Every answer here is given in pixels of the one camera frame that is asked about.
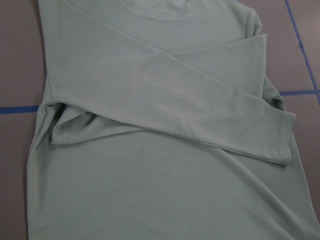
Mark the olive green long-sleeve shirt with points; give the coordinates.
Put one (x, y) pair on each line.
(158, 122)

